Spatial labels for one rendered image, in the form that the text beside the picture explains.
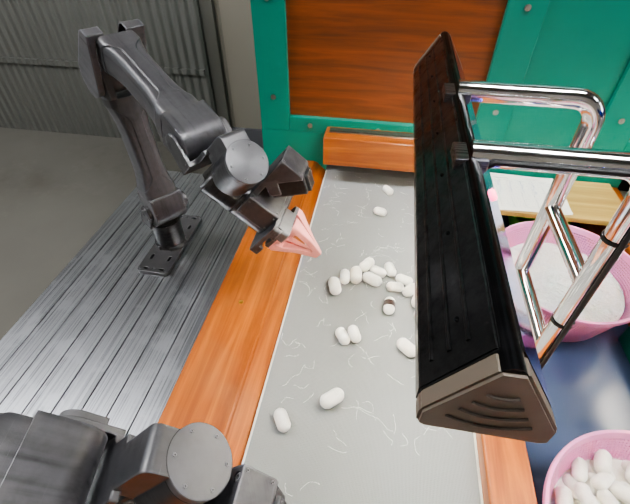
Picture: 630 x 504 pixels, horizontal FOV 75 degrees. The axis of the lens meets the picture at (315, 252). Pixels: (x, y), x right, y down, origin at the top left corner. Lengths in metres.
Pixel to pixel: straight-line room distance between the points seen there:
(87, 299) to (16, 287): 1.24
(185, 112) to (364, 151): 0.47
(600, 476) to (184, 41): 2.48
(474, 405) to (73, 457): 0.30
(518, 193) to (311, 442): 0.69
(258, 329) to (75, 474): 0.35
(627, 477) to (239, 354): 0.53
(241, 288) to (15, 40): 2.68
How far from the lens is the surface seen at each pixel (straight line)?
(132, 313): 0.88
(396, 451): 0.61
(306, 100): 1.01
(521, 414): 0.28
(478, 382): 0.25
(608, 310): 0.90
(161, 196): 0.88
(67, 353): 0.87
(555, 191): 0.63
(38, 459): 0.40
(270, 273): 0.75
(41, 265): 2.22
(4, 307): 2.11
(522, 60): 0.98
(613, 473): 0.72
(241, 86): 2.63
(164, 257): 0.96
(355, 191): 1.00
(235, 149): 0.53
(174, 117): 0.61
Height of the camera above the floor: 1.30
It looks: 43 degrees down
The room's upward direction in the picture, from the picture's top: straight up
